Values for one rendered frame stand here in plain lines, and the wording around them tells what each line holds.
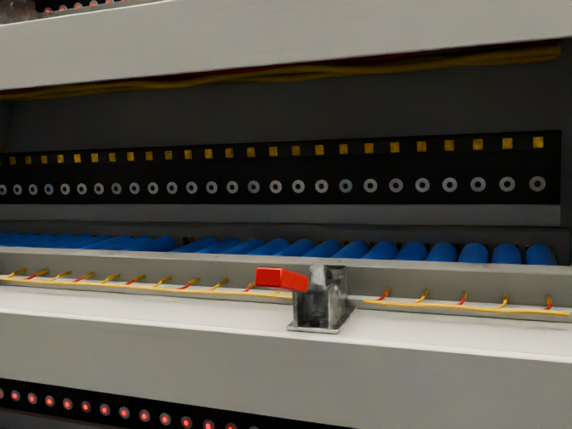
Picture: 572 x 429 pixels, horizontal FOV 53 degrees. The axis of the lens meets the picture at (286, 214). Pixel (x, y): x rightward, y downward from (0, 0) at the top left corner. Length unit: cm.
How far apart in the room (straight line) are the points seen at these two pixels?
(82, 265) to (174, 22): 18
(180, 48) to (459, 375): 25
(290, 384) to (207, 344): 5
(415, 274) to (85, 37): 27
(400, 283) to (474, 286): 4
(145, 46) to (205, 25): 5
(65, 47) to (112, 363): 22
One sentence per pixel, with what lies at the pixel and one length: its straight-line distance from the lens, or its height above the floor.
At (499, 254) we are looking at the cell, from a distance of 39.
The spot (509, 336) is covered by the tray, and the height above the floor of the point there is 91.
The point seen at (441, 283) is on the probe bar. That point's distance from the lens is 33.
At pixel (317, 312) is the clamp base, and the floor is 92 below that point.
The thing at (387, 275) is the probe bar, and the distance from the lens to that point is 33.
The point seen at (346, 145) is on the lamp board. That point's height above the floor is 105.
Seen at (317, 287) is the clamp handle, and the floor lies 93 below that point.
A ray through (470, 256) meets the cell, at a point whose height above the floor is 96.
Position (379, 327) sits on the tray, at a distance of 31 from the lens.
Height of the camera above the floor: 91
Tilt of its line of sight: 11 degrees up
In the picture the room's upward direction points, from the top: 5 degrees clockwise
